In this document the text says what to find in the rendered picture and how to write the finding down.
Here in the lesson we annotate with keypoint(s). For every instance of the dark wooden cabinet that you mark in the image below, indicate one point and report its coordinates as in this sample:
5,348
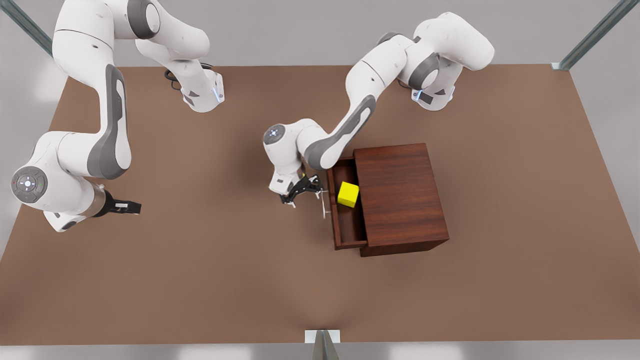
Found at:
400,195

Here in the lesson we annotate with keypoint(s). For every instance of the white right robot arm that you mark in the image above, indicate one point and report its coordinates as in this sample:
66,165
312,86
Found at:
110,135

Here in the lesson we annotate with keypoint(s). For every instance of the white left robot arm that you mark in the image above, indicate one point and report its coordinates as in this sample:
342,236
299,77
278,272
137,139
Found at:
360,90

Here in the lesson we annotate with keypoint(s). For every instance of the silver frame post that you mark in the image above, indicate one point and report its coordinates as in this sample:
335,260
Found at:
323,345
27,25
595,35

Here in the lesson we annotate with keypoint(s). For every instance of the yellow cube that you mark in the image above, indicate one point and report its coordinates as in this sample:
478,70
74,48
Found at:
348,194

